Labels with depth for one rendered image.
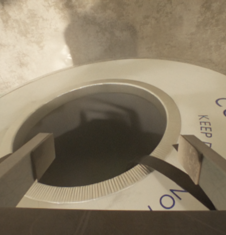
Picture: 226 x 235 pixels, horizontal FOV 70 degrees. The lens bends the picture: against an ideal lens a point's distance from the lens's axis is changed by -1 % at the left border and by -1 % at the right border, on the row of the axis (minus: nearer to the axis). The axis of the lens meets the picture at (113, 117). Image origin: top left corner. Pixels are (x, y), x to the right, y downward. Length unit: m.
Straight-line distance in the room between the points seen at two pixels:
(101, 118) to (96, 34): 0.62
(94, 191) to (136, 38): 1.04
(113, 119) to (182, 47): 0.70
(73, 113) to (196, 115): 0.55
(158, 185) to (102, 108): 0.56
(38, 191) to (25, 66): 1.26
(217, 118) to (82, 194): 0.40
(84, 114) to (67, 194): 0.53
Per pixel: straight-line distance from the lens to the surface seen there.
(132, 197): 0.35
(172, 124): 0.49
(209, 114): 0.55
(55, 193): 0.40
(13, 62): 1.61
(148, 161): 0.38
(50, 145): 0.16
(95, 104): 0.83
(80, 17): 1.26
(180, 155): 0.17
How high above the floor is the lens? 1.20
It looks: 51 degrees down
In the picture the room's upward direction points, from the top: 168 degrees counter-clockwise
